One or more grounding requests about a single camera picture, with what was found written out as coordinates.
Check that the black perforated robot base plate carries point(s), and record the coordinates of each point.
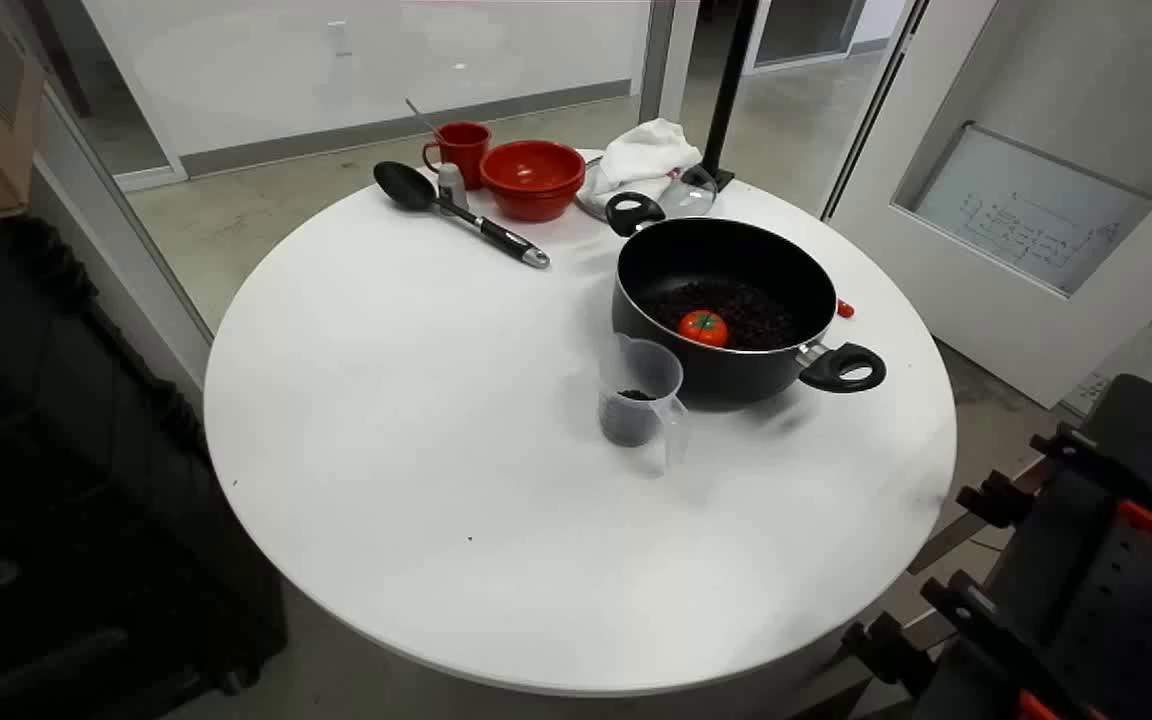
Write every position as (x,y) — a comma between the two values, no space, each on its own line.
(1079,583)

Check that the white cloth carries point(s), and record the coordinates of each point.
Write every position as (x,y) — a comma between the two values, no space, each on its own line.
(638,163)

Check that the black clamp orange tip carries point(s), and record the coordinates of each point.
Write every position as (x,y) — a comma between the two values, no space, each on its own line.
(1085,457)

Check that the red mug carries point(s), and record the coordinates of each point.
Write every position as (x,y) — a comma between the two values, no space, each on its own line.
(463,145)

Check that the clear plastic measuring cup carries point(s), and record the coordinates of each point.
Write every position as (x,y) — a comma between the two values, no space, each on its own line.
(638,392)

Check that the black serving spoon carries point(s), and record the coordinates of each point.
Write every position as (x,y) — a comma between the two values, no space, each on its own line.
(419,192)

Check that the black cooking pot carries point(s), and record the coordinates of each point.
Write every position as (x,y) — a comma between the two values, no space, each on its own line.
(774,292)

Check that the red tomato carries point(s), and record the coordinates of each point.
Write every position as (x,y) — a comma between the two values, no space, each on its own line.
(704,329)

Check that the red bowl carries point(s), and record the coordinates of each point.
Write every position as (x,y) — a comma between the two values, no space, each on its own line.
(534,176)

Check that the black camera stand pole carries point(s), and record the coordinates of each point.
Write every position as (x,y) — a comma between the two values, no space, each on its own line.
(731,89)

